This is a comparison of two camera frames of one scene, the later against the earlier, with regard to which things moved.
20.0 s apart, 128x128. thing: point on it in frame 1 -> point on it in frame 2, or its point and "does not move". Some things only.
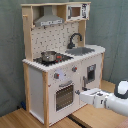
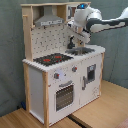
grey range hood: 48,18 does not move
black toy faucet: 71,45 does not move
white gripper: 94,96 -> 82,34
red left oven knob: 56,75 does not move
